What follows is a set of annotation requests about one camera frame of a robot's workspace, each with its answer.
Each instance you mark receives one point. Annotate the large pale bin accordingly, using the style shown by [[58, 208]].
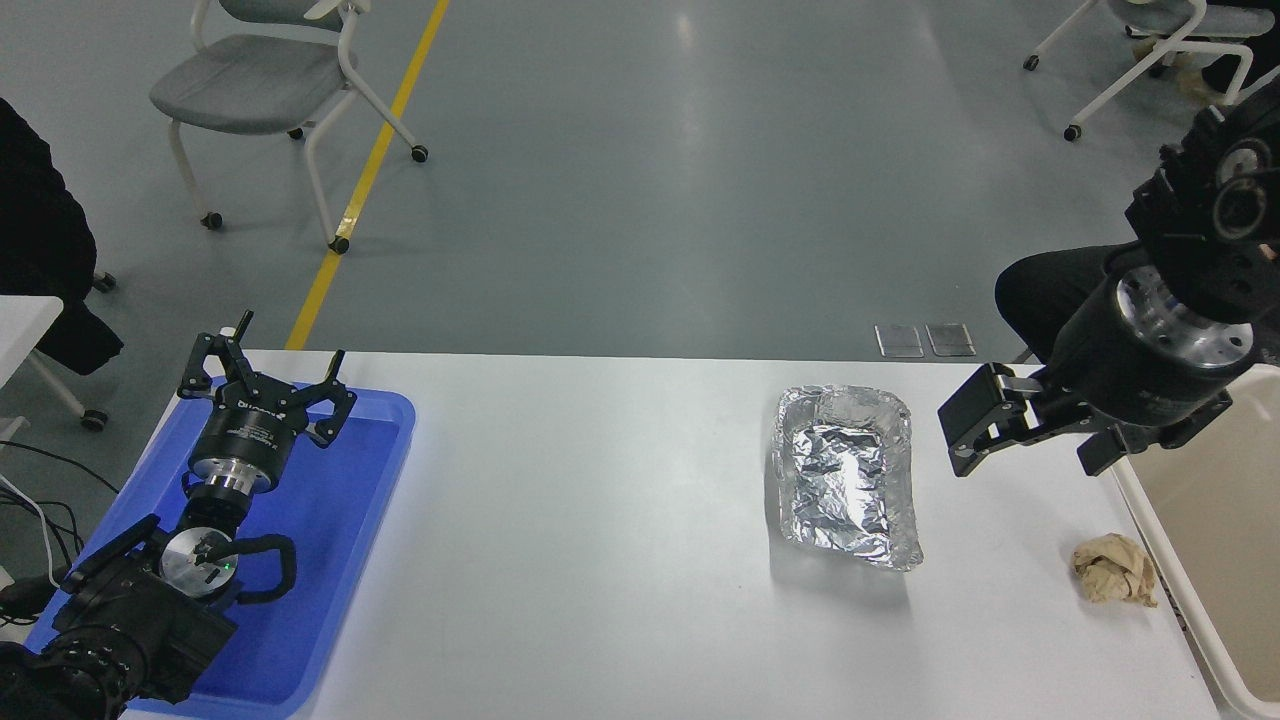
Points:
[[1225, 520]]

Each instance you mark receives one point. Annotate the white side table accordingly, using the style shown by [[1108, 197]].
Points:
[[20, 325]]

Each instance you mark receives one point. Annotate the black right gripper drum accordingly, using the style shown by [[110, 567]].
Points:
[[1110, 370]]

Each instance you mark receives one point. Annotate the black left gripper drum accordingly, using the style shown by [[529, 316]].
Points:
[[245, 430]]

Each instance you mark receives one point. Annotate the crumpled tan paper ball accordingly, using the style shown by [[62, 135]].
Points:
[[1115, 572]]

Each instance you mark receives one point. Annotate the person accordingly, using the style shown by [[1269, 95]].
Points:
[[1050, 295], [40, 220]]

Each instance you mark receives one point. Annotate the metal floor plate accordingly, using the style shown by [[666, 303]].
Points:
[[899, 341], [950, 339]]

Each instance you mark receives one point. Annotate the silver foil tray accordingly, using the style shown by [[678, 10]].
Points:
[[845, 480]]

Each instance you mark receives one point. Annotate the blue plastic tray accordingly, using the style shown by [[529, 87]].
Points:
[[330, 520]]

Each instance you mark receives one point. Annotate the grey chair with white frame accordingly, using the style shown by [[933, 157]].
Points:
[[250, 80], [1165, 15]]

